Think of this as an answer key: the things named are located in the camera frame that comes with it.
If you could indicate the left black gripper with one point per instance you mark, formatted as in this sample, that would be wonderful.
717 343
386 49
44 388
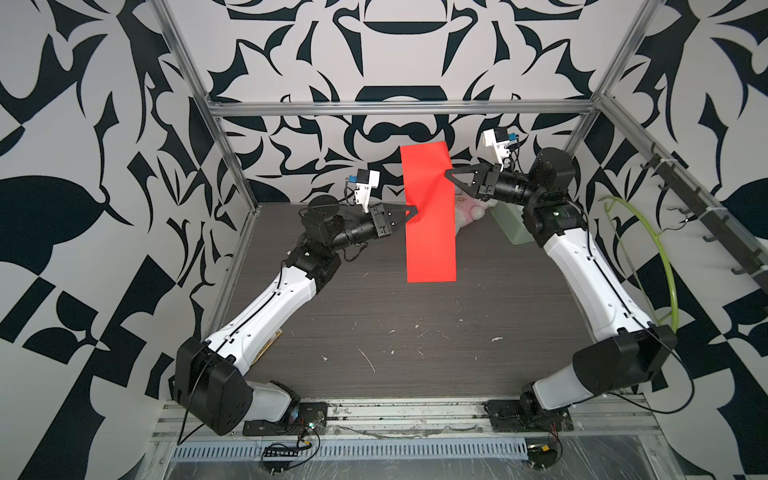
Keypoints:
380 224

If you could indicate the small black connector box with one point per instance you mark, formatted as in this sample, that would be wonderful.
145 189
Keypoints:
542 457

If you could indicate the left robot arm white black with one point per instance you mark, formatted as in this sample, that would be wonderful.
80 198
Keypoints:
209 380

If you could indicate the white slotted cable duct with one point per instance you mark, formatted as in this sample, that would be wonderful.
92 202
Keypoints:
364 449

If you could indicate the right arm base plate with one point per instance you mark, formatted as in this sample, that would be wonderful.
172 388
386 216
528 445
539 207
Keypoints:
525 415

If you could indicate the green tissue box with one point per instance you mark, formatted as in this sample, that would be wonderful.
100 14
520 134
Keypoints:
509 219

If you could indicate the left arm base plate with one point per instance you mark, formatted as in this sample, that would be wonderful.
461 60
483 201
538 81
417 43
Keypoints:
303 414

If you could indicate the yellow snack packet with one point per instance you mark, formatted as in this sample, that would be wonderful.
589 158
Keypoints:
270 345

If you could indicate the black hook rail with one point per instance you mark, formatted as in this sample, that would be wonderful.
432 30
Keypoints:
723 226

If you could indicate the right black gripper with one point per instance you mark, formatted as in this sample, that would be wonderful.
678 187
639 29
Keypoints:
487 189

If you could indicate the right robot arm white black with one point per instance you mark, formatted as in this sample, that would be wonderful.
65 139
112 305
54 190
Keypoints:
628 348

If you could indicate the white plush teddy bear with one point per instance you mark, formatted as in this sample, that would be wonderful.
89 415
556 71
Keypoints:
468 209

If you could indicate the aluminium frame crossbar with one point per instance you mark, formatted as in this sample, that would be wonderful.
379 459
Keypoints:
577 106

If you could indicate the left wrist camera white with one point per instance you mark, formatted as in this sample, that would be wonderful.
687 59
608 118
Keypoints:
359 187

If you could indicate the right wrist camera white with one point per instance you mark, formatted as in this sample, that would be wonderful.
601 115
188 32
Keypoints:
502 144

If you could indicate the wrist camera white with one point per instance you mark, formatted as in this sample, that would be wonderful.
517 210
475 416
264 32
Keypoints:
502 144
359 187

